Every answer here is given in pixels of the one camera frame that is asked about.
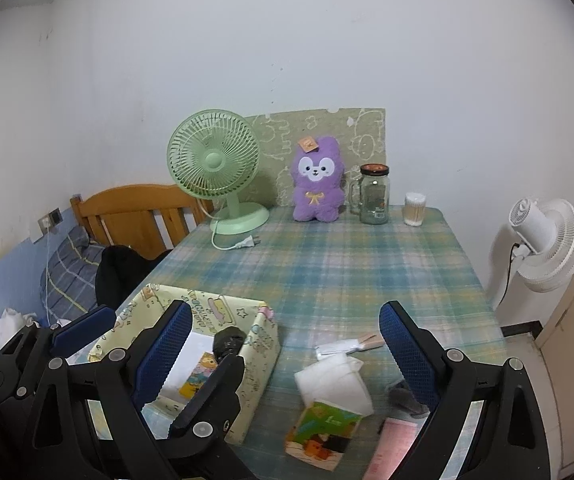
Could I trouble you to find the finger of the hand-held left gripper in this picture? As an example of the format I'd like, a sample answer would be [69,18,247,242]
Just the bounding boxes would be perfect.
[167,354,247,447]
[0,305,118,411]

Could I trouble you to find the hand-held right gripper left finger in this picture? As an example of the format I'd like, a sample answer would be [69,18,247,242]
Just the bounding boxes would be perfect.
[20,300,195,480]

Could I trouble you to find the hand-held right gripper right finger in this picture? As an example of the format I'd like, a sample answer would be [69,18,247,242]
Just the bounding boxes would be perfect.
[378,300,552,480]

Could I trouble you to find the white beige umbrella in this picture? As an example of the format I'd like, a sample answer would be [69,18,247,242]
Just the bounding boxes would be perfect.
[315,332,385,361]

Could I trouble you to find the small black cloth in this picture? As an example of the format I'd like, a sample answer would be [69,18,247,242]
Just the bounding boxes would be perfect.
[213,326,247,361]

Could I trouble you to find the happy birthday gift bag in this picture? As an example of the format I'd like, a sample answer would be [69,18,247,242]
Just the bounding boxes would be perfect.
[70,284,282,446]

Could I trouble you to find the clear plastic bag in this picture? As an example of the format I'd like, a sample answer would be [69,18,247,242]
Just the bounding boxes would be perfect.
[362,417,435,480]

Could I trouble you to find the white paper sheet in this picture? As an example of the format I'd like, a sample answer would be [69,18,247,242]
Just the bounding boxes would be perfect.
[159,332,218,401]

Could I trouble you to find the colourful card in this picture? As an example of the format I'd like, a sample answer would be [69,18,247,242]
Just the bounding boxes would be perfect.
[178,351,219,401]

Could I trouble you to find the small grey cloth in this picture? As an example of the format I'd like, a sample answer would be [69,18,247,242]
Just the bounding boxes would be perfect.
[388,379,430,418]

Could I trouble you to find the blue plaid pillow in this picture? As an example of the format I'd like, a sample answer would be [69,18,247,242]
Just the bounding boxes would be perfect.
[41,225,105,321]

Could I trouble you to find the white crumpled cloth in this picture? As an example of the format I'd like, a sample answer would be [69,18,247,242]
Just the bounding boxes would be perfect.
[0,307,38,368]

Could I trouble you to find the green tissue packet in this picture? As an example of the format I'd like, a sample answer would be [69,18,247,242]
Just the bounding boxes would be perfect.
[285,400,363,472]

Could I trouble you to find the plaid tablecloth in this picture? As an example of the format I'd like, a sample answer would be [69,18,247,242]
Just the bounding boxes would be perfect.
[87,204,510,480]

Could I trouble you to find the cotton swab container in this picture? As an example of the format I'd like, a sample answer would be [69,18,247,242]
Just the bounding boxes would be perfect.
[403,191,427,226]

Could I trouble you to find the glass jar with black lid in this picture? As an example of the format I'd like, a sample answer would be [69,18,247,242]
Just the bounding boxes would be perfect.
[348,163,392,226]

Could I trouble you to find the white floor fan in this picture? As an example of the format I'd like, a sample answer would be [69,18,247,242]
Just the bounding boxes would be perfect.
[508,197,574,294]

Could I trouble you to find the purple plush toy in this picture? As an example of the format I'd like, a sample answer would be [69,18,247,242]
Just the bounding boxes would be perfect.
[291,135,348,223]

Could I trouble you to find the green desk fan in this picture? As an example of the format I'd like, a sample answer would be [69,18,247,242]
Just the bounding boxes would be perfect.
[166,108,271,236]

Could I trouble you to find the white charger cable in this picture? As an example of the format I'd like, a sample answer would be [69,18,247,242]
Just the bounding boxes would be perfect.
[42,222,54,321]

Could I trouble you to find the wall socket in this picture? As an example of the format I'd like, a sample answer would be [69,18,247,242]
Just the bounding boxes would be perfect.
[37,207,63,231]

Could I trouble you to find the black fan cable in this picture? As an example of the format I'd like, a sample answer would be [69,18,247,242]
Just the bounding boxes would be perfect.
[494,242,525,311]

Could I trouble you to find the white fan cable with plug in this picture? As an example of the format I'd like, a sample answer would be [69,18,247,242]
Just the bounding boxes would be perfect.
[196,199,260,252]

